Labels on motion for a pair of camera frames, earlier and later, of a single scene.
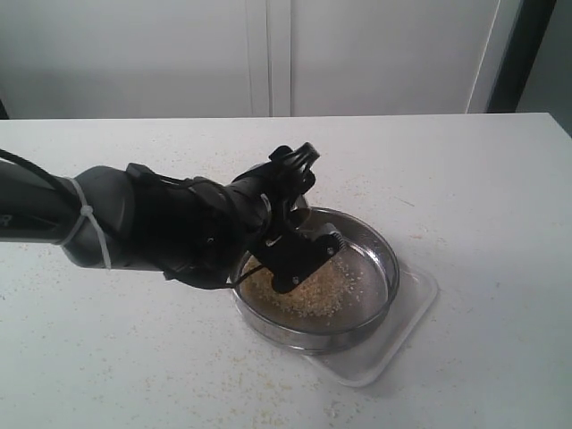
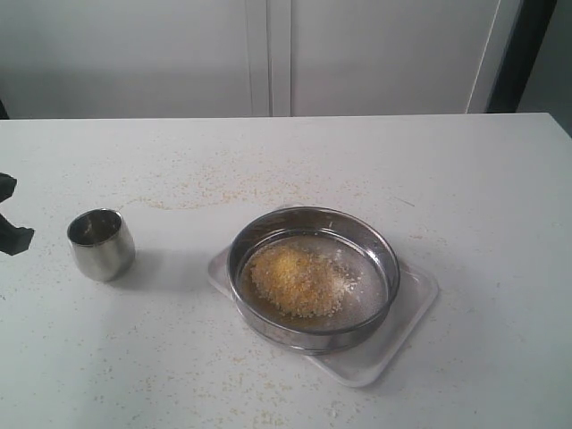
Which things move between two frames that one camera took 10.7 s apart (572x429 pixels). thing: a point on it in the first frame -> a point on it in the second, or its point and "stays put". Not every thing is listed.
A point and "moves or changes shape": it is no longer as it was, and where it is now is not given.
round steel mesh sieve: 331,307 stays put
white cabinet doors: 65,59 stays put
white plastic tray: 365,364 stays put
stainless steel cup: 300,214 moves or changes shape
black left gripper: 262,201 -> 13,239
